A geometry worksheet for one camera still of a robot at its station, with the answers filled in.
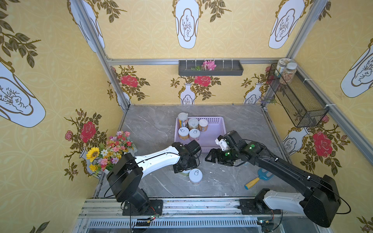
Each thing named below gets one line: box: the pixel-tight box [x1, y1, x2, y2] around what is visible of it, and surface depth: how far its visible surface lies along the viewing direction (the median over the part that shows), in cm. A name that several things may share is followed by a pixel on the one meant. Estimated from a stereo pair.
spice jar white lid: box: [279, 62, 298, 85], surface depth 82 cm
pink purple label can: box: [188, 168, 204, 185], surface depth 81 cm
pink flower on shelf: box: [201, 60, 217, 71], surface depth 90 cm
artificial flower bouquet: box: [85, 131, 133, 172], surface depth 78 cm
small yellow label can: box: [177, 126, 190, 141], surface depth 100 cm
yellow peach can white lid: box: [187, 117, 200, 131], surface depth 102 cm
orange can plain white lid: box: [198, 118, 209, 133], surface depth 103 cm
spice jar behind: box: [274, 57, 292, 78], surface depth 88 cm
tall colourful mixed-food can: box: [177, 112, 188, 131], surface depth 100 cm
